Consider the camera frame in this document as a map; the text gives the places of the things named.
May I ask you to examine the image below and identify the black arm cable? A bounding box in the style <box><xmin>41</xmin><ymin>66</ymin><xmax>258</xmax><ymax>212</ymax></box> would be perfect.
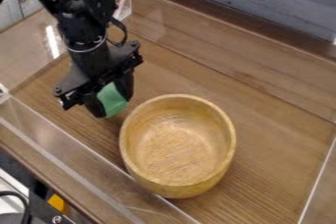
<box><xmin>104</xmin><ymin>17</ymin><xmax>129</xmax><ymax>48</ymax></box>

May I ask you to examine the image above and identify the clear acrylic front barrier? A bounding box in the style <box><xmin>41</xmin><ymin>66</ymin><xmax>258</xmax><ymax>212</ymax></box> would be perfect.
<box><xmin>0</xmin><ymin>85</ymin><xmax>201</xmax><ymax>224</ymax></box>

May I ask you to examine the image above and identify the yellow label sticker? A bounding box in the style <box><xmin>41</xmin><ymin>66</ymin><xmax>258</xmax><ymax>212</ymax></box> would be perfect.
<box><xmin>46</xmin><ymin>194</ymin><xmax>66</xmax><ymax>213</ymax></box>

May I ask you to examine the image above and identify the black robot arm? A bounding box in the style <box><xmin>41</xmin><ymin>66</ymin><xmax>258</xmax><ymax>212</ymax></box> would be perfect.
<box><xmin>0</xmin><ymin>0</ymin><xmax>142</xmax><ymax>118</ymax></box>

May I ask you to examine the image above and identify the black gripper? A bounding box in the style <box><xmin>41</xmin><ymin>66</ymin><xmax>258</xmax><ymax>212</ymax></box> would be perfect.
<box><xmin>52</xmin><ymin>40</ymin><xmax>142</xmax><ymax>118</ymax></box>

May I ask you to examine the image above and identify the green rectangular block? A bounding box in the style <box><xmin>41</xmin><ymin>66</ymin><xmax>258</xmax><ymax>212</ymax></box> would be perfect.
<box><xmin>97</xmin><ymin>83</ymin><xmax>128</xmax><ymax>118</ymax></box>

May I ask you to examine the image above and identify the brown wooden bowl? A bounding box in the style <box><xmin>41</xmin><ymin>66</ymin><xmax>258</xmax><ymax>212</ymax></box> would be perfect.
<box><xmin>120</xmin><ymin>94</ymin><xmax>237</xmax><ymax>198</ymax></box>

